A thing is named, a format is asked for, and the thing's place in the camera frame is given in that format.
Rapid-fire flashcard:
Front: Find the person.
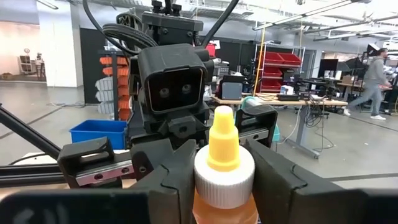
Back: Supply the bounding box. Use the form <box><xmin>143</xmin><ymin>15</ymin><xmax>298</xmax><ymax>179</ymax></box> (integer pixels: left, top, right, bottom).
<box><xmin>343</xmin><ymin>47</ymin><xmax>393</xmax><ymax>121</ymax></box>

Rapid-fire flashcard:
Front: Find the wooden workbench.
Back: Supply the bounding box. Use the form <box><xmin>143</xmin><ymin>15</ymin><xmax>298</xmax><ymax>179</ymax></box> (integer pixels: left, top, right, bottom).
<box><xmin>211</xmin><ymin>93</ymin><xmax>349</xmax><ymax>160</ymax></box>

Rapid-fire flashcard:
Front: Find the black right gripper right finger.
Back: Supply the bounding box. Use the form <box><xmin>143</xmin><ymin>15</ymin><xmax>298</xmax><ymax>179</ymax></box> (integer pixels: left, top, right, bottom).
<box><xmin>245</xmin><ymin>139</ymin><xmax>398</xmax><ymax>224</ymax></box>

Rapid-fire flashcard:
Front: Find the blue plastic bin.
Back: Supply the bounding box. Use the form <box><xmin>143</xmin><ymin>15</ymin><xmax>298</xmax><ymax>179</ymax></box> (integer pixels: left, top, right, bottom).
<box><xmin>68</xmin><ymin>119</ymin><xmax>128</xmax><ymax>150</ymax></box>

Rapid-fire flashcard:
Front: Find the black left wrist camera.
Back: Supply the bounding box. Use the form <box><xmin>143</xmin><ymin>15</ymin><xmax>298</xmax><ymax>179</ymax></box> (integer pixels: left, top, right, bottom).
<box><xmin>137</xmin><ymin>43</ymin><xmax>215</xmax><ymax>114</ymax></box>

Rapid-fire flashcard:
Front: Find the orange bottle yellow cap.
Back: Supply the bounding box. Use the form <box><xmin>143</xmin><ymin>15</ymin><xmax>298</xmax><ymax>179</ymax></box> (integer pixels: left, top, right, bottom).
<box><xmin>192</xmin><ymin>105</ymin><xmax>259</xmax><ymax>224</ymax></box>

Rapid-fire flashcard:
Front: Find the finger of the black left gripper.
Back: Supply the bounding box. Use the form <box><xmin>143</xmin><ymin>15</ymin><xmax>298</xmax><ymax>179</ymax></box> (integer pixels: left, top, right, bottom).
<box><xmin>129</xmin><ymin>139</ymin><xmax>175</xmax><ymax>190</ymax></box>

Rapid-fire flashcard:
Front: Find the yellow hanging cable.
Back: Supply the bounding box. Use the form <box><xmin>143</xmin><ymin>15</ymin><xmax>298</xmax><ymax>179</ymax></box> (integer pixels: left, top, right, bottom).
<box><xmin>252</xmin><ymin>27</ymin><xmax>267</xmax><ymax>97</ymax></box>

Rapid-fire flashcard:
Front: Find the orange and grey bin rack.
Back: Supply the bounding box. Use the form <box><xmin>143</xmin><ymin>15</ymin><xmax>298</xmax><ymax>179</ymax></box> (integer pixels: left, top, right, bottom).
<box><xmin>95</xmin><ymin>48</ymin><xmax>133</xmax><ymax>122</ymax></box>

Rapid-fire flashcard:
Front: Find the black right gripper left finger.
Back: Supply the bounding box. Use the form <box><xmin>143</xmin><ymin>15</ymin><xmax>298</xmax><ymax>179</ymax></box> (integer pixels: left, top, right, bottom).
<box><xmin>0</xmin><ymin>139</ymin><xmax>197</xmax><ymax>224</ymax></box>

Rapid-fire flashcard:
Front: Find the shelf with red bins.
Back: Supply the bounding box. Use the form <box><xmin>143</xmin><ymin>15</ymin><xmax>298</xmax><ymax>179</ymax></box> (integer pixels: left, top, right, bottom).
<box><xmin>254</xmin><ymin>43</ymin><xmax>306</xmax><ymax>94</ymax></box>

